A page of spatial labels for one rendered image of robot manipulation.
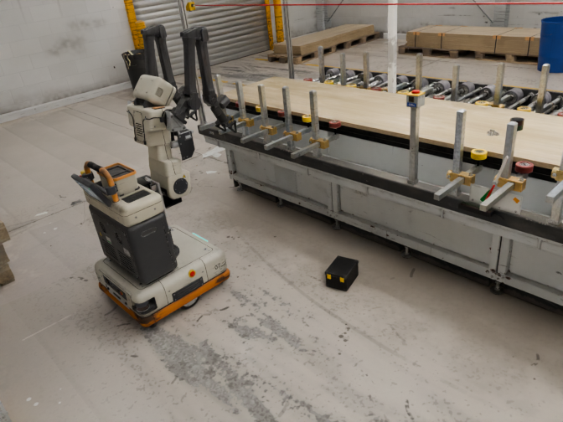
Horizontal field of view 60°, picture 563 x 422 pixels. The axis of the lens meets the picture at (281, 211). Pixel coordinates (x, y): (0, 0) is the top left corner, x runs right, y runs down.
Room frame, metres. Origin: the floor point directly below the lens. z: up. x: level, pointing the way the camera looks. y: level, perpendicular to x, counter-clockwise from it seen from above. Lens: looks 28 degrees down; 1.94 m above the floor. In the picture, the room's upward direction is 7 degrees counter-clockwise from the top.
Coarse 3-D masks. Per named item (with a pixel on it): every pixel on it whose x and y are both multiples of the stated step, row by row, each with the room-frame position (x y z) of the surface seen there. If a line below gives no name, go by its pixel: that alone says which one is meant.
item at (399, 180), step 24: (240, 144) 3.60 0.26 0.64; (264, 144) 3.38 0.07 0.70; (336, 168) 2.85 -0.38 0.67; (360, 168) 2.75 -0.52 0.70; (408, 192) 2.45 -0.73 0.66; (432, 192) 2.33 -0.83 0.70; (480, 216) 2.12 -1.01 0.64; (504, 216) 2.03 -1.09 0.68; (528, 216) 1.97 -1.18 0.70; (552, 240) 1.86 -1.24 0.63
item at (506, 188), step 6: (522, 174) 2.11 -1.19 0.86; (504, 186) 2.01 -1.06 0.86; (510, 186) 2.00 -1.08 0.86; (498, 192) 1.96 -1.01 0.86; (504, 192) 1.96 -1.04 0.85; (492, 198) 1.90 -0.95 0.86; (498, 198) 1.92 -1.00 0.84; (480, 204) 1.86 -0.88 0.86; (486, 204) 1.85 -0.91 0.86; (492, 204) 1.88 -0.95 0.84; (486, 210) 1.85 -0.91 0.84
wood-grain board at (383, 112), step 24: (336, 96) 3.71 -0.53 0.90; (360, 96) 3.64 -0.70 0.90; (384, 96) 3.56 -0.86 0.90; (360, 120) 3.08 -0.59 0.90; (384, 120) 3.03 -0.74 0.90; (408, 120) 2.98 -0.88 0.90; (432, 120) 2.92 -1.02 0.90; (480, 120) 2.82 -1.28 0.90; (504, 120) 2.78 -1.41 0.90; (528, 120) 2.73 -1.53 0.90; (552, 120) 2.69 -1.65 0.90; (480, 144) 2.45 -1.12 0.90; (528, 144) 2.37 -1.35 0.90; (552, 144) 2.33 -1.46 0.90; (552, 168) 2.10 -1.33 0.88
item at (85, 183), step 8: (72, 176) 2.55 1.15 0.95; (88, 176) 2.63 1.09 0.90; (80, 184) 2.52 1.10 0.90; (88, 184) 2.40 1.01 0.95; (96, 184) 2.50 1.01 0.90; (88, 192) 2.54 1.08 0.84; (96, 192) 2.39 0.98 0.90; (104, 192) 2.40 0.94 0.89; (112, 192) 2.40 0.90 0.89; (104, 200) 2.41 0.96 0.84
